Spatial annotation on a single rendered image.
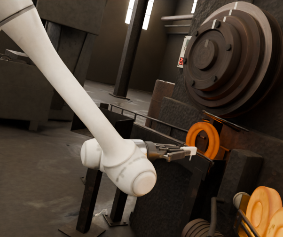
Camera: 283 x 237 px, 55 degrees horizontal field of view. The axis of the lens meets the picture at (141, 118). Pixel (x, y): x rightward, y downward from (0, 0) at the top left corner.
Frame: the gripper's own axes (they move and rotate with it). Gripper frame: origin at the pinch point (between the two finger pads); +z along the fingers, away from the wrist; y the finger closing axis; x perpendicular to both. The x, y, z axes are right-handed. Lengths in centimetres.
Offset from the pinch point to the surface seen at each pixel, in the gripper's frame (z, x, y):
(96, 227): -7, -73, -59
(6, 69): -51, -5, -245
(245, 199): 0.2, -3.7, 29.0
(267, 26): 17, 49, 7
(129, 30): 275, 94, -659
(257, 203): -1.6, -1.8, 34.2
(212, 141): 15.1, 2.5, -3.8
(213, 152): 15.6, -1.9, -2.1
